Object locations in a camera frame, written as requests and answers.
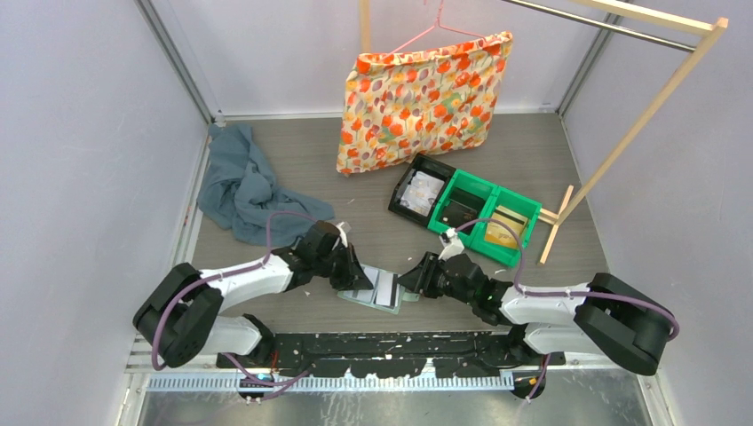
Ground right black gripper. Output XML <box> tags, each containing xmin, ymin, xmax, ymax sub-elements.
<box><xmin>398</xmin><ymin>250</ymin><xmax>476</xmax><ymax>306</ymax></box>

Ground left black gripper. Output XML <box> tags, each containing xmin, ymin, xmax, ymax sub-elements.
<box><xmin>313</xmin><ymin>241</ymin><xmax>373</xmax><ymax>291</ymax></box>

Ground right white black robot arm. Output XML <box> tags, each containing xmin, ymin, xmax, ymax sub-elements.
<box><xmin>397</xmin><ymin>252</ymin><xmax>679</xmax><ymax>376</ymax></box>

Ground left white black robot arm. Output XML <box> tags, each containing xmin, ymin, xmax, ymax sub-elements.
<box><xmin>132</xmin><ymin>221</ymin><xmax>374</xmax><ymax>371</ymax></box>

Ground black VIP card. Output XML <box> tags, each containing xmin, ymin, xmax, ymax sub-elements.
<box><xmin>440</xmin><ymin>200</ymin><xmax>479</xmax><ymax>228</ymax></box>

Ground green bin with gold card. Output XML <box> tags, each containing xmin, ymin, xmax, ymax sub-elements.
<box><xmin>470</xmin><ymin>186</ymin><xmax>541</xmax><ymax>266</ymax></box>

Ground gold VIP card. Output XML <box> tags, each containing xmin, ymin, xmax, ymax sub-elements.
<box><xmin>484</xmin><ymin>205</ymin><xmax>529</xmax><ymax>249</ymax></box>

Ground white patterned cards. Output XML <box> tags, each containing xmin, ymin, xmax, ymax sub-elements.
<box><xmin>400</xmin><ymin>171</ymin><xmax>445</xmax><ymax>217</ymax></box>

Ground green bin with black card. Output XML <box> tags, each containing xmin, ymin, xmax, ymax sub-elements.
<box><xmin>428</xmin><ymin>170</ymin><xmax>499</xmax><ymax>234</ymax></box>

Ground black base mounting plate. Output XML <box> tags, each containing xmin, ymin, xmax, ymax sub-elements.
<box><xmin>235</xmin><ymin>331</ymin><xmax>543</xmax><ymax>379</ymax></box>

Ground black plastic bin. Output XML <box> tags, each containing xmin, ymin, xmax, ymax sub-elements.
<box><xmin>388</xmin><ymin>154</ymin><xmax>456</xmax><ymax>228</ymax></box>

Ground blue grey cloth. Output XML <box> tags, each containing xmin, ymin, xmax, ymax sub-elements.
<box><xmin>197</xmin><ymin>124</ymin><xmax>335</xmax><ymax>247</ymax></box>

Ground floral orange pillow bag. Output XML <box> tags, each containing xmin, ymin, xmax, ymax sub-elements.
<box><xmin>336</xmin><ymin>31</ymin><xmax>513</xmax><ymax>175</ymax></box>

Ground metal hanging rod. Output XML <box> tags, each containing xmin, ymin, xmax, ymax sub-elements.
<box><xmin>503</xmin><ymin>0</ymin><xmax>696</xmax><ymax>53</ymax></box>

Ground aluminium rail frame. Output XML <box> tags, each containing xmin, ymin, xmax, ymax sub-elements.
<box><xmin>123</xmin><ymin>328</ymin><xmax>663</xmax><ymax>395</ymax></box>

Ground pink wire hanger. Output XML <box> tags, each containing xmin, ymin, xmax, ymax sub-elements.
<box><xmin>390</xmin><ymin>0</ymin><xmax>483</xmax><ymax>54</ymax></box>

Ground wooden clothes rack frame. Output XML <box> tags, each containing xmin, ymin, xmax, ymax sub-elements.
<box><xmin>359</xmin><ymin>0</ymin><xmax>730</xmax><ymax>265</ymax></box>

